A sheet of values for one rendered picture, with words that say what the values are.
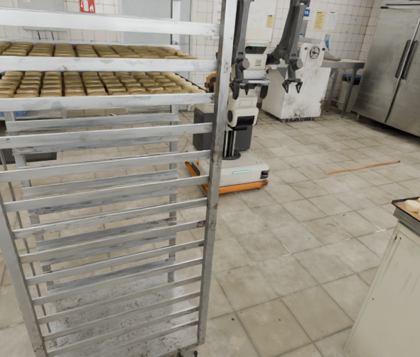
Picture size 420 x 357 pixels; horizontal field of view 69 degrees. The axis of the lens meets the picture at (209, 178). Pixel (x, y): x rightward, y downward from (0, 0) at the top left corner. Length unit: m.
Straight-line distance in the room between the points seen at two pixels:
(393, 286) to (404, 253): 0.15
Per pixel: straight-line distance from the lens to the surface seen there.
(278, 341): 1.81
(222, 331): 1.78
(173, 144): 1.40
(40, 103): 0.85
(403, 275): 1.34
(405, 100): 5.35
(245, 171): 2.74
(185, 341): 1.56
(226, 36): 0.88
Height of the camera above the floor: 1.44
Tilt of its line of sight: 28 degrees down
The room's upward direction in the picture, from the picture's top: 4 degrees clockwise
